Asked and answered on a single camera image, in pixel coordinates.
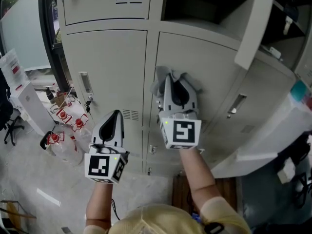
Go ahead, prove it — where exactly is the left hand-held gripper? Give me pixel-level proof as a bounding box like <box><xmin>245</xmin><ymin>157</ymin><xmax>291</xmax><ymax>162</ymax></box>
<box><xmin>84</xmin><ymin>110</ymin><xmax>130</xmax><ymax>184</ymax></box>

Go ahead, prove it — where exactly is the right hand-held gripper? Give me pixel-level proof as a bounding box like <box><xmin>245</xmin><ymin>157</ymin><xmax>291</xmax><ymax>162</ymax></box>
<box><xmin>157</xmin><ymin>74</ymin><xmax>202</xmax><ymax>151</ymax></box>

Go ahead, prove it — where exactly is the grey cleaning cloth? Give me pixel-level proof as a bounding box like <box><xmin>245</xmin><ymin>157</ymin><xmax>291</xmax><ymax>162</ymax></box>
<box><xmin>149</xmin><ymin>65</ymin><xmax>203</xmax><ymax>98</ymax></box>

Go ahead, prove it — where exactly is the person's right forearm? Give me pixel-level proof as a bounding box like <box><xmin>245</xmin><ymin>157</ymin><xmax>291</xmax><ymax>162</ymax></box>
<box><xmin>179</xmin><ymin>148</ymin><xmax>217</xmax><ymax>211</ymax></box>

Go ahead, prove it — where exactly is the person's left forearm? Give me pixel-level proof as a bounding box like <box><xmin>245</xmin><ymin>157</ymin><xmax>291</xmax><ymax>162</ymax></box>
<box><xmin>85</xmin><ymin>181</ymin><xmax>115</xmax><ymax>226</ymax></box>

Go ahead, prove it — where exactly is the grey metal locker cabinet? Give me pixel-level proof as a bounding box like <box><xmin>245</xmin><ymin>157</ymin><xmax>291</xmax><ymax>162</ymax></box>
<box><xmin>55</xmin><ymin>0</ymin><xmax>312</xmax><ymax>179</ymax></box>

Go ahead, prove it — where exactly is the black key bunch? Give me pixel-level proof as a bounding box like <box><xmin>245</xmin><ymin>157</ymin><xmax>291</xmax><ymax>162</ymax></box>
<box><xmin>84</xmin><ymin>96</ymin><xmax>95</xmax><ymax>113</ymax></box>

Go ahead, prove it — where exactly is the small cardboard box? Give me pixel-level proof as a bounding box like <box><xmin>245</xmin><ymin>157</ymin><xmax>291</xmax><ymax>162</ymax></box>
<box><xmin>51</xmin><ymin>91</ymin><xmax>68</xmax><ymax>108</ymax></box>

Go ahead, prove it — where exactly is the small black waste bin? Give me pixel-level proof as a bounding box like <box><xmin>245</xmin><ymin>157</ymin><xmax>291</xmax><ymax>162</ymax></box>
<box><xmin>39</xmin><ymin>130</ymin><xmax>53</xmax><ymax>151</ymax></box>

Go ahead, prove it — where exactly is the black thermos flask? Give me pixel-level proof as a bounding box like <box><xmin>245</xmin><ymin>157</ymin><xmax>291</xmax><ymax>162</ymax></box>
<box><xmin>45</xmin><ymin>86</ymin><xmax>56</xmax><ymax>101</ymax></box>

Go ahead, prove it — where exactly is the large white box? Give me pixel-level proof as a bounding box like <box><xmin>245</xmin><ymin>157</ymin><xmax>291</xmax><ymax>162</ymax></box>
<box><xmin>211</xmin><ymin>91</ymin><xmax>312</xmax><ymax>179</ymax></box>

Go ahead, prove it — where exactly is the person's cream knit top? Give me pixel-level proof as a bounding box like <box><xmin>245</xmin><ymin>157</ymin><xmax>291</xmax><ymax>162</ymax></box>
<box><xmin>82</xmin><ymin>196</ymin><xmax>252</xmax><ymax>234</ymax></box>

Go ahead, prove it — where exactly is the flat white plastic case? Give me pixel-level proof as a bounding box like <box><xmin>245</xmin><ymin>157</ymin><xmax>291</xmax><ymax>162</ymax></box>
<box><xmin>267</xmin><ymin>46</ymin><xmax>282</xmax><ymax>59</ymax></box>

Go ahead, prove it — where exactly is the black office chair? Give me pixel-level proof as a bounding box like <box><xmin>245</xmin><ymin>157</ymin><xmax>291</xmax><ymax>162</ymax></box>
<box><xmin>0</xmin><ymin>69</ymin><xmax>25</xmax><ymax>146</ymax></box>

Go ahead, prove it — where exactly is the clear dispenser bottle red label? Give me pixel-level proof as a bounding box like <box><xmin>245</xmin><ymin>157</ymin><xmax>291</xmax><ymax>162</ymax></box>
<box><xmin>0</xmin><ymin>48</ymin><xmax>27</xmax><ymax>87</ymax></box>

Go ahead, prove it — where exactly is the wooden stool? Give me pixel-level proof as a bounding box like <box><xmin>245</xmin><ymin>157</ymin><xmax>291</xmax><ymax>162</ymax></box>
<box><xmin>0</xmin><ymin>198</ymin><xmax>37</xmax><ymax>229</ymax></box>

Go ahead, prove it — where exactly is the small white carton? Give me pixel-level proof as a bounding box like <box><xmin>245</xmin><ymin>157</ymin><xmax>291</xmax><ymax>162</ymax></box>
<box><xmin>276</xmin><ymin>158</ymin><xmax>299</xmax><ymax>185</ymax></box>

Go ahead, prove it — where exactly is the black clip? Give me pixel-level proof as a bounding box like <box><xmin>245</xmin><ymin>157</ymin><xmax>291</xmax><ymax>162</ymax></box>
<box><xmin>204</xmin><ymin>222</ymin><xmax>226</xmax><ymax>234</ymax></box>

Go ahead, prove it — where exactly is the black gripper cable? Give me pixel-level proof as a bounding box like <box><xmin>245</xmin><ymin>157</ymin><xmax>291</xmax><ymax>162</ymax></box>
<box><xmin>111</xmin><ymin>198</ymin><xmax>120</xmax><ymax>221</ymax></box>

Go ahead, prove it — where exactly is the black window frame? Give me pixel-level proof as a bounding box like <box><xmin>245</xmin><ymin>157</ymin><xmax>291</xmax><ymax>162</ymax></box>
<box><xmin>38</xmin><ymin>0</ymin><xmax>75</xmax><ymax>92</ymax></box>

